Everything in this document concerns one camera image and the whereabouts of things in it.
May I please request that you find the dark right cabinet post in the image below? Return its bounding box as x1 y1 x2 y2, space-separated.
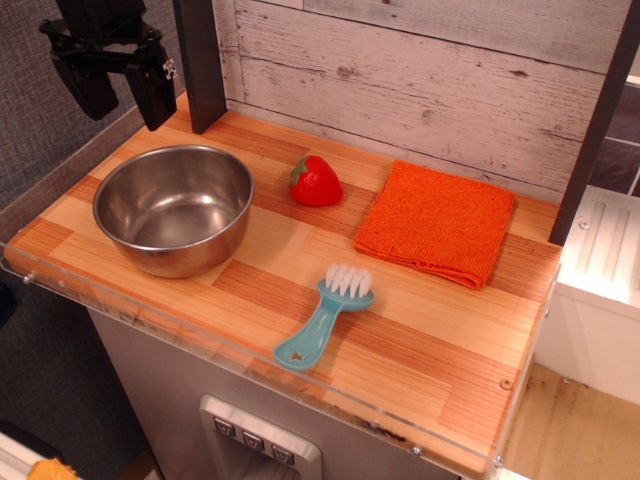
548 0 639 246

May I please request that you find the orange yellow object bottom left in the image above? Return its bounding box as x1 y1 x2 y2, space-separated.
26 458 79 480

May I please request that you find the stainless steel bowl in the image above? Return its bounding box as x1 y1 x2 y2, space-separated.
93 145 254 279

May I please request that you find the silver dispenser panel with buttons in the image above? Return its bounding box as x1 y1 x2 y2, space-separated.
199 395 323 480

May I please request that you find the clear acrylic edge guard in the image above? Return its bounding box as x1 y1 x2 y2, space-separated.
6 235 559 479

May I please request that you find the folded orange cloth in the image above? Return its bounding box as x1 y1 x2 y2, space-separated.
354 160 515 290

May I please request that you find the dark left cabinet post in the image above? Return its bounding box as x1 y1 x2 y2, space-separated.
173 0 227 134

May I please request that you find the red toy strawberry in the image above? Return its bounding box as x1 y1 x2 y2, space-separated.
289 156 344 207

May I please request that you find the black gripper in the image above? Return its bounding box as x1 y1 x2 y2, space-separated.
39 0 177 131

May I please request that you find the teal brush with white bristles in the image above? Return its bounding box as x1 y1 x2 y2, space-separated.
273 264 375 371

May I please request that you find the grey toy fridge cabinet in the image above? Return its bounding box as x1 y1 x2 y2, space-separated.
85 305 466 480

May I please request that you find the dark cabinet post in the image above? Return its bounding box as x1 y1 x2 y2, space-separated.
548 0 639 246
173 0 227 134

